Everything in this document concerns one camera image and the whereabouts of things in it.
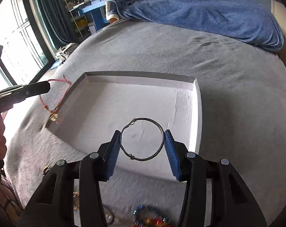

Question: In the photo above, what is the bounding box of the thin silver wire bangle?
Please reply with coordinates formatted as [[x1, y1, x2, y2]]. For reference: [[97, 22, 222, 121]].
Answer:
[[120, 117, 165, 162]]

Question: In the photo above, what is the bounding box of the pink string bracelet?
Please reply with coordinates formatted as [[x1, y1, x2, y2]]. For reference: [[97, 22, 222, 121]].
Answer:
[[38, 75, 73, 124]]

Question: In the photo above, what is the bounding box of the gold chain bracelet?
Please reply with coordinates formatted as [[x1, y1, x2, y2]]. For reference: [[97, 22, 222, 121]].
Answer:
[[73, 191, 81, 212]]

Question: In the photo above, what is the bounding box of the black cord pearl bracelet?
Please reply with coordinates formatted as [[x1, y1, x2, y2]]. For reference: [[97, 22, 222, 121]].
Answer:
[[102, 205, 115, 226]]

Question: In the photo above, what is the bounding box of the blue bead red charm bracelet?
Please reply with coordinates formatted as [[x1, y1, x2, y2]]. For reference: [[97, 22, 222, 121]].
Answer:
[[131, 205, 174, 227]]

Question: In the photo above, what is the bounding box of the grey cardboard tray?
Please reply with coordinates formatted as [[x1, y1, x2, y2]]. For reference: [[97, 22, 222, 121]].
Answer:
[[46, 71, 202, 180]]

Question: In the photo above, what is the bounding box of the window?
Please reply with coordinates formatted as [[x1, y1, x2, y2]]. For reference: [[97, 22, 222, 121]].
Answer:
[[0, 0, 48, 85]]

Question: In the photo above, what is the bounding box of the grey bed cover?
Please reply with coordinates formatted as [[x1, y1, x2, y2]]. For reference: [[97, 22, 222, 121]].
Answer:
[[5, 20, 286, 226]]

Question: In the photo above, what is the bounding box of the white shelf rack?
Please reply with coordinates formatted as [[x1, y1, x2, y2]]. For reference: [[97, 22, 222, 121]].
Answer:
[[63, 0, 93, 42]]

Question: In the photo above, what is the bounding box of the teal curtain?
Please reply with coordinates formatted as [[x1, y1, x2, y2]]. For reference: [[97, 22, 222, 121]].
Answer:
[[32, 0, 78, 50]]

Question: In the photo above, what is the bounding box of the blue wooden desk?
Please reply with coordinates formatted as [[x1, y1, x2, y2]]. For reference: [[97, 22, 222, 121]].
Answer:
[[69, 0, 111, 31]]

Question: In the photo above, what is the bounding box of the blue fleece blanket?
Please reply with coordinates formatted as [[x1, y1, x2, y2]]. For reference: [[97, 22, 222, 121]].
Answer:
[[106, 0, 284, 52]]

